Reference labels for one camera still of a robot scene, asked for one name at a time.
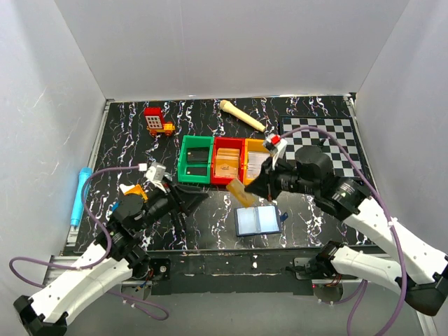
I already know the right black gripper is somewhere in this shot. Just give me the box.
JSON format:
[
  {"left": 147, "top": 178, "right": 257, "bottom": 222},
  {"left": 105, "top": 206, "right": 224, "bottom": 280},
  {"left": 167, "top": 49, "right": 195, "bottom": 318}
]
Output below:
[{"left": 244, "top": 155, "right": 317, "bottom": 201}]

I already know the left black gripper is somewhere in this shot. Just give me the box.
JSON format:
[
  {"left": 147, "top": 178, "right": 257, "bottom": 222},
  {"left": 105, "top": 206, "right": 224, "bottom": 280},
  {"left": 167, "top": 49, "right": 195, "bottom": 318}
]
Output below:
[{"left": 135, "top": 175, "right": 209, "bottom": 232}]

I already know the white gold VIP card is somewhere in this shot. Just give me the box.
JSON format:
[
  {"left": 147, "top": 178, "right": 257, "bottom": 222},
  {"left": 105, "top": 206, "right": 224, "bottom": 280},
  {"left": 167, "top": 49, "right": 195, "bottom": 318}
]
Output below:
[{"left": 246, "top": 164, "right": 261, "bottom": 180}]

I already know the brown orange card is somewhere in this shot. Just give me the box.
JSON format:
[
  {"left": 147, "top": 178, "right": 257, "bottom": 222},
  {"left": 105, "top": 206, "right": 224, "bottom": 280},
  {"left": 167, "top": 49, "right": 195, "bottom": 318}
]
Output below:
[{"left": 226, "top": 178, "right": 256, "bottom": 208}]

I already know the navy blue card holder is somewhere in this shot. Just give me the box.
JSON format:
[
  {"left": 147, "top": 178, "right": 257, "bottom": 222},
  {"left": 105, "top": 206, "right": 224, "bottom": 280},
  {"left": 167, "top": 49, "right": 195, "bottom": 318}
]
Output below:
[{"left": 234, "top": 205, "right": 288, "bottom": 237}]

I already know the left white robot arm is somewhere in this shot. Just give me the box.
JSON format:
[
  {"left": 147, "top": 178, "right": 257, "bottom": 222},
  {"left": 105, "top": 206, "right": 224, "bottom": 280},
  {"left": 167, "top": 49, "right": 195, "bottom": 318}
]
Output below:
[{"left": 13, "top": 178, "right": 208, "bottom": 335}]

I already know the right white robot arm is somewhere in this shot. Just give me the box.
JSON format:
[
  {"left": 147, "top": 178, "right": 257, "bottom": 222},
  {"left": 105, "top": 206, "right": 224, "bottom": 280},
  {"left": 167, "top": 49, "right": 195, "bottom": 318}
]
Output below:
[{"left": 245, "top": 141, "right": 447, "bottom": 316}]

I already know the black handheld microphone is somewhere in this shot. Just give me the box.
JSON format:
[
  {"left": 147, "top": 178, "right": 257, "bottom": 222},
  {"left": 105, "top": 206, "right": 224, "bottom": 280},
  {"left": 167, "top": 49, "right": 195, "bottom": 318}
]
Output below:
[{"left": 170, "top": 211, "right": 186, "bottom": 232}]

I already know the orange plastic bin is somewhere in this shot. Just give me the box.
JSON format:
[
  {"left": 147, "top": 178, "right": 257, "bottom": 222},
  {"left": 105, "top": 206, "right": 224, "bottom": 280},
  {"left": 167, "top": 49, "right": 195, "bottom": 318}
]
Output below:
[{"left": 242, "top": 138, "right": 270, "bottom": 185}]

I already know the red plastic bin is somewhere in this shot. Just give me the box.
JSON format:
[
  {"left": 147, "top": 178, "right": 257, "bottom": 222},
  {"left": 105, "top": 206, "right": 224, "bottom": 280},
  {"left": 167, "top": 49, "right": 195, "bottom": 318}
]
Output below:
[{"left": 210, "top": 137, "right": 245, "bottom": 186}]

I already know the green plastic bin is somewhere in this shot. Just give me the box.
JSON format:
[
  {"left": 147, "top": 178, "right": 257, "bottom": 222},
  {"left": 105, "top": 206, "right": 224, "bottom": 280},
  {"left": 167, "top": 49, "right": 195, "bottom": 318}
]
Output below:
[{"left": 177, "top": 135, "right": 214, "bottom": 184}]

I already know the green yellow toy block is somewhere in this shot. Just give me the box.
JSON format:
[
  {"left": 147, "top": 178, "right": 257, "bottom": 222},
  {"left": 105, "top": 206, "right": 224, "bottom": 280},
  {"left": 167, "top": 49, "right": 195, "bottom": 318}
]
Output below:
[{"left": 119, "top": 184, "right": 148, "bottom": 202}]

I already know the cream wooden pestle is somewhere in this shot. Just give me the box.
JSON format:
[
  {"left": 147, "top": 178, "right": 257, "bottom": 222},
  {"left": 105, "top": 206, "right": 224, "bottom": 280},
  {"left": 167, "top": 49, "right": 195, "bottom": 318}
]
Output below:
[{"left": 219, "top": 99, "right": 266, "bottom": 132}]

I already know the red toy block truck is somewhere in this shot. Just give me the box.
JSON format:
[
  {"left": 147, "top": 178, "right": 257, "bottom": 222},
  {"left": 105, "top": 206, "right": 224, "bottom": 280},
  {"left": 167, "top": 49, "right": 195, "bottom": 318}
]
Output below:
[{"left": 143, "top": 107, "right": 176, "bottom": 137}]

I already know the black white chessboard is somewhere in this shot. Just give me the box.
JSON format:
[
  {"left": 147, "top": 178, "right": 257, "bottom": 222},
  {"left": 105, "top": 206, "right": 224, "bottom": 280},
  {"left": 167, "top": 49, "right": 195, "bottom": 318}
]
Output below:
[{"left": 279, "top": 115, "right": 371, "bottom": 179}]

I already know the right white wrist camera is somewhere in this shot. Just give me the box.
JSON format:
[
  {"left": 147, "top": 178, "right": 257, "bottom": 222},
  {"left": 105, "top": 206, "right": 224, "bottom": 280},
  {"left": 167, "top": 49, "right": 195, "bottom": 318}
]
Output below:
[{"left": 263, "top": 134, "right": 288, "bottom": 167}]

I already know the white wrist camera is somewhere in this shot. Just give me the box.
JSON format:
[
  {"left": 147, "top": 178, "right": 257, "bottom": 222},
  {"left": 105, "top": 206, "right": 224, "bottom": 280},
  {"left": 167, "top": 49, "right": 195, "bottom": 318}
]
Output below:
[
  {"left": 145, "top": 162, "right": 166, "bottom": 193},
  {"left": 263, "top": 134, "right": 288, "bottom": 167}
]

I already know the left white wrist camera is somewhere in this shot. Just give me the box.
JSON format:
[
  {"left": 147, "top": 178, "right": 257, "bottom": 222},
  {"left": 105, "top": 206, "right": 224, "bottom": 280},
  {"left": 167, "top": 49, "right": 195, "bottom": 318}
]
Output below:
[{"left": 145, "top": 162, "right": 166, "bottom": 193}]

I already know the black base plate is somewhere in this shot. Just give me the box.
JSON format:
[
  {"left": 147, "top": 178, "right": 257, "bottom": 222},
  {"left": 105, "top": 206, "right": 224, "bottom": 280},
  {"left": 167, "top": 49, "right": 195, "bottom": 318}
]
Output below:
[{"left": 110, "top": 246, "right": 361, "bottom": 297}]

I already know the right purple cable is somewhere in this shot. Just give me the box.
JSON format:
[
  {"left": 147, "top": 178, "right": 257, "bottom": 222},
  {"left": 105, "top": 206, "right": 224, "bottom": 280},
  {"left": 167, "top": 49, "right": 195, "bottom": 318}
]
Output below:
[{"left": 278, "top": 125, "right": 409, "bottom": 336}]

